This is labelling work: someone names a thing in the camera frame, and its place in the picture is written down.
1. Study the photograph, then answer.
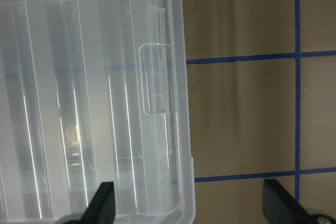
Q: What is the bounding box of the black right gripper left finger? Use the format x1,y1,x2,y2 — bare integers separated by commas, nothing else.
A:
79,182,115,224

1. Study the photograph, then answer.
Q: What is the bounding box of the clear plastic box lid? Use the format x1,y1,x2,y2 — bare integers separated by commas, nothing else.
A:
1,0,196,223

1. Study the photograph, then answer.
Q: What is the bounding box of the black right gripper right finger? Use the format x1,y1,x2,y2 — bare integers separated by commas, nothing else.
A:
263,179,312,224

